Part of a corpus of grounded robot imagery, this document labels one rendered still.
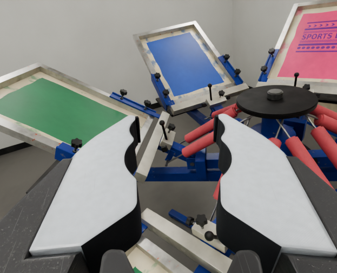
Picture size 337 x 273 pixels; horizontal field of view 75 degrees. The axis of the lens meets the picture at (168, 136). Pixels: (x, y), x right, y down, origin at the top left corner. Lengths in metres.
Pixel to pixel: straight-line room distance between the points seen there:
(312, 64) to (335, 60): 0.12
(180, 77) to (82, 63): 2.54
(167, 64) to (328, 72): 1.09
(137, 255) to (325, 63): 1.60
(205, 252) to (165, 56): 1.48
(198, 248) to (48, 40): 3.67
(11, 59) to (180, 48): 2.83
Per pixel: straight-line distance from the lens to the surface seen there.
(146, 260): 0.92
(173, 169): 1.26
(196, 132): 1.14
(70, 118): 1.23
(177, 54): 1.89
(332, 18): 2.13
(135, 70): 4.13
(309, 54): 1.90
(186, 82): 1.69
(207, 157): 1.16
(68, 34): 3.98
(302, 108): 0.96
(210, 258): 0.79
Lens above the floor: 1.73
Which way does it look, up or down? 31 degrees down
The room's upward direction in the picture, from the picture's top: 11 degrees counter-clockwise
